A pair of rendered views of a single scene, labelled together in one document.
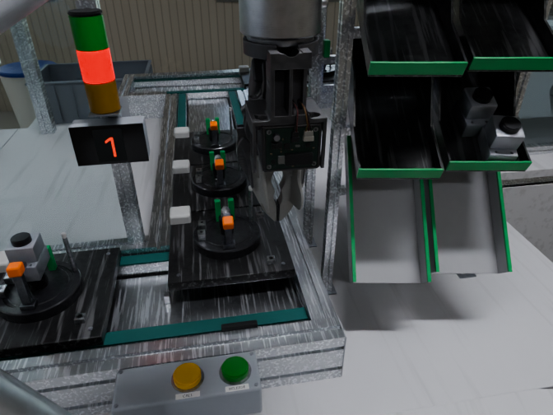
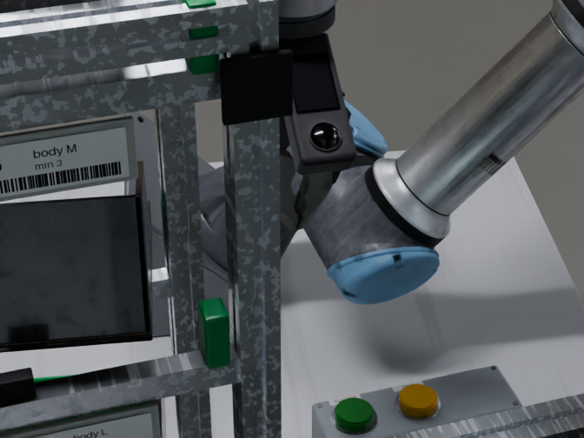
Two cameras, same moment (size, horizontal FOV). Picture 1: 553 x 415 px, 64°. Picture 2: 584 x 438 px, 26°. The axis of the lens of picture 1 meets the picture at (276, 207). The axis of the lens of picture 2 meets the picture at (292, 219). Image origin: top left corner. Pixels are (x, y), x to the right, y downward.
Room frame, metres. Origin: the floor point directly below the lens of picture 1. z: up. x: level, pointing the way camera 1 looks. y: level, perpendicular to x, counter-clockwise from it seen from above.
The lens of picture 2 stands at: (1.35, -0.12, 1.88)
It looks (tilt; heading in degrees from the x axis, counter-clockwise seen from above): 36 degrees down; 173
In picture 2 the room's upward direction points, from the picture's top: straight up
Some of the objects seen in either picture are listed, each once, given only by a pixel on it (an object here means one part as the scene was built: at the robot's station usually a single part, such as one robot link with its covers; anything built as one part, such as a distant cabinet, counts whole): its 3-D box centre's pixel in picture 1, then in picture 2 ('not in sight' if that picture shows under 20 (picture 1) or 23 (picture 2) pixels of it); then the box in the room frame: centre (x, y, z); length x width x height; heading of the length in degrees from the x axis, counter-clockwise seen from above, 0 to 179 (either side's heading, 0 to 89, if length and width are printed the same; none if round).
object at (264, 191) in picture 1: (267, 194); (307, 172); (0.43, 0.01, 1.27); 0.06 x 0.03 x 0.09; 10
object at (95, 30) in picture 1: (89, 31); not in sight; (0.73, 0.29, 1.38); 0.05 x 0.05 x 0.05
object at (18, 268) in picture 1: (22, 281); not in sight; (0.54, 0.41, 1.04); 0.04 x 0.02 x 0.08; 10
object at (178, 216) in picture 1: (226, 221); not in sight; (0.75, 0.10, 1.01); 0.24 x 0.24 x 0.13; 10
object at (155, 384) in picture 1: (189, 390); (415, 424); (0.42, 0.13, 0.93); 0.21 x 0.07 x 0.06; 100
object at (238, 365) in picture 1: (234, 370); (354, 416); (0.43, 0.06, 0.96); 0.04 x 0.04 x 0.02
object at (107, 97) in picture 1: (102, 95); not in sight; (0.73, 0.29, 1.28); 0.05 x 0.05 x 0.05
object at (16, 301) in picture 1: (39, 289); not in sight; (0.58, 0.42, 0.98); 0.14 x 0.14 x 0.02
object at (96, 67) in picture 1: (95, 64); not in sight; (0.73, 0.29, 1.33); 0.05 x 0.05 x 0.05
